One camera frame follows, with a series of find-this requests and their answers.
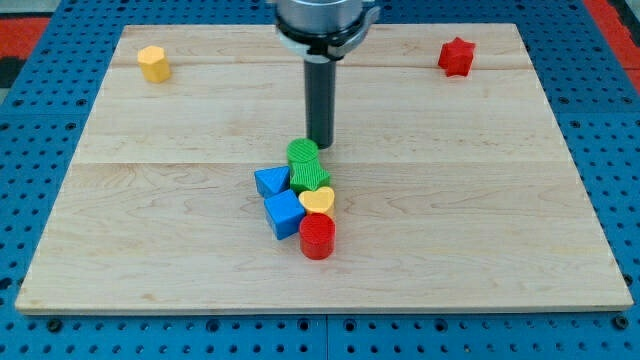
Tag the green circle block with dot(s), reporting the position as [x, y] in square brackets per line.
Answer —
[301, 150]

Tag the red cylinder block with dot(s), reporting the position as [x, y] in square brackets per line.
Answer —
[317, 236]

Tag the yellow hexagon block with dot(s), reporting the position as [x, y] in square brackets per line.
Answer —
[154, 64]

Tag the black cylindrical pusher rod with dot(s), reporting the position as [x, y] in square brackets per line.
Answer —
[319, 81]

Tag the blue triangle block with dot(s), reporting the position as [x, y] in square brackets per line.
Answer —
[272, 181]

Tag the yellow heart block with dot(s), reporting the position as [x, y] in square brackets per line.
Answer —
[320, 201]

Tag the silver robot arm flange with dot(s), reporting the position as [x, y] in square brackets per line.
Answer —
[322, 31]

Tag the blue cube block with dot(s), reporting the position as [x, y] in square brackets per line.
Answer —
[284, 213]

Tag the green star block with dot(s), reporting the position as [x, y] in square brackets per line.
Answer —
[308, 176]

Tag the red star block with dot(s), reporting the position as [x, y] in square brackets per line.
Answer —
[456, 57]

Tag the light wooden board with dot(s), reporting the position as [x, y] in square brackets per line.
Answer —
[453, 194]

